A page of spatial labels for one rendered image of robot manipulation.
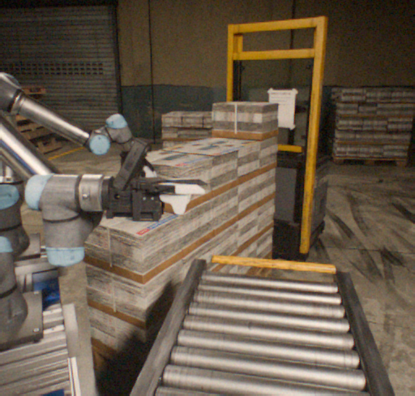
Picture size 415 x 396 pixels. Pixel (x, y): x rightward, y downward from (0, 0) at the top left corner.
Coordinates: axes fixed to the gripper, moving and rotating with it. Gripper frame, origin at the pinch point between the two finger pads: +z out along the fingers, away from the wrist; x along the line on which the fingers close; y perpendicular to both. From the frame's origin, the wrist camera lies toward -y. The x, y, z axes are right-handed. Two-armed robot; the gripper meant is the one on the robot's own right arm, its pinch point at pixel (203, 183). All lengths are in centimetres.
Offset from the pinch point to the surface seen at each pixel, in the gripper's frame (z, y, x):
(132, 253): -33, 40, -76
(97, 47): -271, -199, -794
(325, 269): 40, 35, -49
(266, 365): 14.7, 43.4, -6.4
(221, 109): 5, -26, -181
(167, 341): -9.4, 42.2, -13.4
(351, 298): 44, 39, -35
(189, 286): -6, 39, -39
